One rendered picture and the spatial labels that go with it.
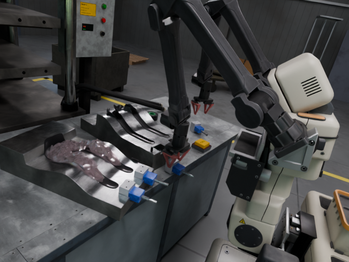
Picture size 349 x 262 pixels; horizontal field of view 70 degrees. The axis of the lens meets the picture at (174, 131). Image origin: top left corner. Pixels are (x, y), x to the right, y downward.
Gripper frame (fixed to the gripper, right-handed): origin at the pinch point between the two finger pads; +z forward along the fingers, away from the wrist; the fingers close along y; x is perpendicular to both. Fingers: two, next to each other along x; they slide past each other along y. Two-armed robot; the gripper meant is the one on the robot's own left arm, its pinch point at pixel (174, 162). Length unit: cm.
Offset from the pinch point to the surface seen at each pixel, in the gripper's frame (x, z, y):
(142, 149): -12.4, -3.7, 7.9
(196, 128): -13.5, 1.8, -43.0
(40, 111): -87, 6, 10
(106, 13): -91, -49, -39
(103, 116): -38.1, -8.8, 6.9
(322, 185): 73, 87, -214
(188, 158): -1.0, 4.9, -14.8
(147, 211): -3.9, 25.6, 8.4
